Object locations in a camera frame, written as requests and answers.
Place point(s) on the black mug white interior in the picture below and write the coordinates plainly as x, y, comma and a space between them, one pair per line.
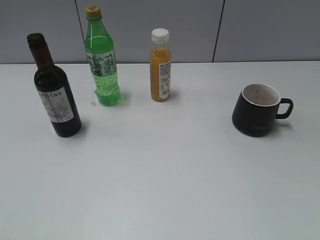
257, 108

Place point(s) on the dark red wine bottle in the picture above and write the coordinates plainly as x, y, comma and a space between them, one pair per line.
54, 90

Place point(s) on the orange juice bottle white cap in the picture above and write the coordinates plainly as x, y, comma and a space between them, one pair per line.
160, 65

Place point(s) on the green plastic soda bottle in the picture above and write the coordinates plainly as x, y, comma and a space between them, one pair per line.
101, 57

